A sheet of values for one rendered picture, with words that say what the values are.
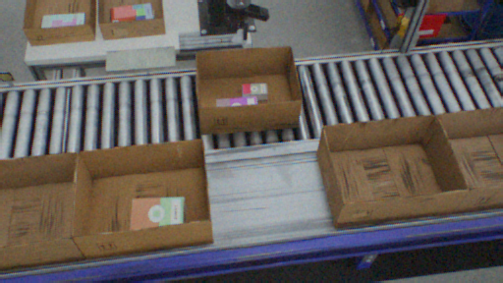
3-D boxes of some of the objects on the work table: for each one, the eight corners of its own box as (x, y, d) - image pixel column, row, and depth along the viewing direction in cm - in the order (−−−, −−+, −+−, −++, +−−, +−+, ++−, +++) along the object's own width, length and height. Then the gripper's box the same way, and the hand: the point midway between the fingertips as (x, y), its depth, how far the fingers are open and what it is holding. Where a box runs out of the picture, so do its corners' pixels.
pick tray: (161, -19, 246) (158, -36, 238) (166, 34, 225) (163, 18, 217) (103, -14, 243) (97, -31, 235) (103, 40, 222) (97, 24, 214)
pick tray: (97, -14, 243) (91, -31, 235) (95, 40, 222) (89, 24, 214) (36, -10, 240) (29, -28, 232) (29, 46, 219) (21, 29, 211)
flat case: (43, 18, 227) (42, 15, 226) (85, 15, 229) (84, 12, 227) (40, 38, 219) (38, 35, 218) (83, 35, 221) (83, 32, 220)
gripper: (223, -12, 176) (224, 29, 194) (226, 15, 170) (228, 53, 189) (247, -13, 176) (246, 28, 195) (251, 13, 171) (250, 51, 189)
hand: (244, 37), depth 191 cm, fingers open, 5 cm apart
